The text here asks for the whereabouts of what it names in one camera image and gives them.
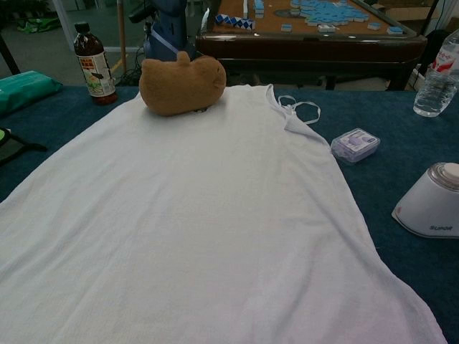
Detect green wet wipes pack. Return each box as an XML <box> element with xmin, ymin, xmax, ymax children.
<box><xmin>0</xmin><ymin>70</ymin><xmax>64</xmax><ymax>118</ymax></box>

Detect blue mahjong tile pile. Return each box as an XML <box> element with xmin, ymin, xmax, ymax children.
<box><xmin>289</xmin><ymin>0</ymin><xmax>364</xmax><ymax>27</ymax></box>

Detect dark wooden mahjong table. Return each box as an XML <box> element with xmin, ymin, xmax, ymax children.
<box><xmin>195</xmin><ymin>0</ymin><xmax>428</xmax><ymax>91</ymax></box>

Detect clear plastic water bottle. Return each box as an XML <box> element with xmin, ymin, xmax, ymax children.
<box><xmin>412</xmin><ymin>28</ymin><xmax>459</xmax><ymax>118</ymax></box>

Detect brown plush toy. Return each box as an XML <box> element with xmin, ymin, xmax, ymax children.
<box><xmin>138</xmin><ymin>50</ymin><xmax>227</xmax><ymax>116</ymax></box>

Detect green bag on floor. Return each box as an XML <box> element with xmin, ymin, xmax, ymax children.
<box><xmin>16</xmin><ymin>16</ymin><xmax>60</xmax><ymax>34</ymax></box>

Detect blue white snake puzzle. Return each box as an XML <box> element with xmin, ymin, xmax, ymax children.
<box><xmin>214</xmin><ymin>13</ymin><xmax>255</xmax><ymax>30</ymax></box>

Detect clear box purple contents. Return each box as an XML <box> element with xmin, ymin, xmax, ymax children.
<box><xmin>329</xmin><ymin>127</ymin><xmax>382</xmax><ymax>166</ymax></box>

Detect brown cardboard box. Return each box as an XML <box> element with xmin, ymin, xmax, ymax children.
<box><xmin>372</xmin><ymin>0</ymin><xmax>445</xmax><ymax>19</ymax></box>

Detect white handheld steam iron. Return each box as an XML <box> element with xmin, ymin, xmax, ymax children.
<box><xmin>391</xmin><ymin>162</ymin><xmax>459</xmax><ymax>239</ymax></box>

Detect dark sauce bottle black cap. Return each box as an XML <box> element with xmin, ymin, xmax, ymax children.
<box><xmin>73</xmin><ymin>21</ymin><xmax>118</xmax><ymax>107</ymax></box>

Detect dark blue table cover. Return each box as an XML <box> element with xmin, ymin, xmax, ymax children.
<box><xmin>0</xmin><ymin>85</ymin><xmax>459</xmax><ymax>344</ymax></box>

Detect blue grey fabric bag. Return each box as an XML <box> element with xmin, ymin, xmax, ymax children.
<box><xmin>128</xmin><ymin>0</ymin><xmax>202</xmax><ymax>65</ymax></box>

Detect white sleeveless cotton top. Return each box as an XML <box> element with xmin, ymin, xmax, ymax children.
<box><xmin>0</xmin><ymin>84</ymin><xmax>449</xmax><ymax>344</ymax></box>

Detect light wooden pole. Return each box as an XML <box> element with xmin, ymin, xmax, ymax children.
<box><xmin>117</xmin><ymin>0</ymin><xmax>128</xmax><ymax>75</ymax></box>

